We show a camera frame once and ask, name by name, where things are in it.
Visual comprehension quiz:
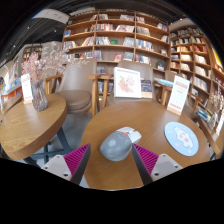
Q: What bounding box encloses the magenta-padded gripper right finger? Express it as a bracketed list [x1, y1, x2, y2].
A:
[131, 143, 184, 186]

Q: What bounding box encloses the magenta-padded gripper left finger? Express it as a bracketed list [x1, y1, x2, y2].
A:
[40, 143, 92, 186]

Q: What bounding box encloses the grey computer mouse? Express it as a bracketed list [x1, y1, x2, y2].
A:
[99, 126, 143, 162]

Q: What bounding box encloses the round light blue mouse pad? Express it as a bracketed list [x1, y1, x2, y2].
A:
[163, 121, 200, 158]

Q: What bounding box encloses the round wooden side table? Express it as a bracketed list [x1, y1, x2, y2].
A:
[0, 93, 72, 166]
[196, 113, 224, 159]

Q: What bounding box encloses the stack of books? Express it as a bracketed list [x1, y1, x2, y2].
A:
[195, 105, 212, 124]

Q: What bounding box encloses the small white sign card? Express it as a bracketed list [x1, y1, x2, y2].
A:
[215, 111, 224, 136]
[20, 73, 34, 105]

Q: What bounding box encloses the brown padded wooden armchair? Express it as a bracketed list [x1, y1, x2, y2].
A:
[44, 58, 101, 116]
[153, 69, 201, 121]
[88, 59, 173, 108]

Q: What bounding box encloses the white sign card with red print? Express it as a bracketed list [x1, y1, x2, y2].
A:
[166, 74, 191, 116]

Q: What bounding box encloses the dark book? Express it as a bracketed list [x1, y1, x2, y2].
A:
[140, 79, 154, 100]

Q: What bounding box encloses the light blue book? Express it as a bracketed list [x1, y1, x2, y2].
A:
[153, 77, 174, 88]

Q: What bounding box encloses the white framed flower picture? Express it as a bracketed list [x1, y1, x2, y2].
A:
[113, 66, 143, 100]

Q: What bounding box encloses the colourful display shelf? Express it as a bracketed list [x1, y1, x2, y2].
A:
[0, 54, 24, 101]

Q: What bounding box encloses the angled wooden bookshelf unit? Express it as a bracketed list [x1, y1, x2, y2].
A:
[168, 23, 224, 134]

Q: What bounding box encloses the distant wooden bookshelf unit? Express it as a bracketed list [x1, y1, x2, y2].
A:
[21, 44, 44, 63]

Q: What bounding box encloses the large wooden bookshelf unit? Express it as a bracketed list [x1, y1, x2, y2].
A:
[62, 9, 171, 81]

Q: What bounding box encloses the white hanging ceiling panel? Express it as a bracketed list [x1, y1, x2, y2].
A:
[33, 8, 69, 24]

